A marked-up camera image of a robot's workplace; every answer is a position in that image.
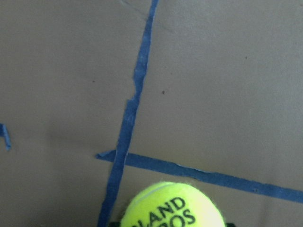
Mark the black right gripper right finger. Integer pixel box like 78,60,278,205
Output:
225,223,235,227

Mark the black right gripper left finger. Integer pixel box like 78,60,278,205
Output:
108,222,121,227

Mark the yellow tennis ball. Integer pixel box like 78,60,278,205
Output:
120,182,225,227

